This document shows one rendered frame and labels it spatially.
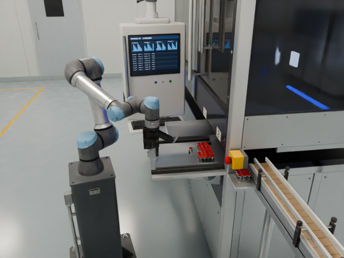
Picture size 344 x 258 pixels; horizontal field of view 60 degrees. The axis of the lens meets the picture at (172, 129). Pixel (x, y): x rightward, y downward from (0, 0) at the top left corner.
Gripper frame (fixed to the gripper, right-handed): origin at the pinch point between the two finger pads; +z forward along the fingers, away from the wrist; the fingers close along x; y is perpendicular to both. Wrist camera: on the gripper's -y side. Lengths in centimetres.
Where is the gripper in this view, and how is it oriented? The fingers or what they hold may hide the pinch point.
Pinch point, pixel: (157, 159)
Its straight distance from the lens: 164.3
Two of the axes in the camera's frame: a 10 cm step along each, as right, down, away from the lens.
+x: 1.3, 4.2, -9.0
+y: -9.9, 0.5, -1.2
